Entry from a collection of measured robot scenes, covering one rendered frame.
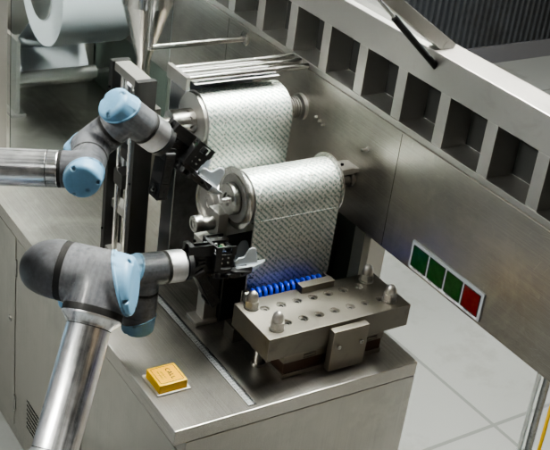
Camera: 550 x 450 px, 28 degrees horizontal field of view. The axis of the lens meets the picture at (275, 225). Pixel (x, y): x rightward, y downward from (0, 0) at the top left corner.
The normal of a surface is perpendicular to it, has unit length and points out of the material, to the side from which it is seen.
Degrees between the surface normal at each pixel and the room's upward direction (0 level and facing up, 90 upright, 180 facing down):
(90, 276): 48
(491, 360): 0
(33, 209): 0
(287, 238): 91
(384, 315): 90
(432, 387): 0
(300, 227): 91
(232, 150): 92
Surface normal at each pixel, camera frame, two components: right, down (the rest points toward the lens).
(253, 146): 0.52, 0.49
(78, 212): 0.12, -0.87
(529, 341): -0.84, 0.16
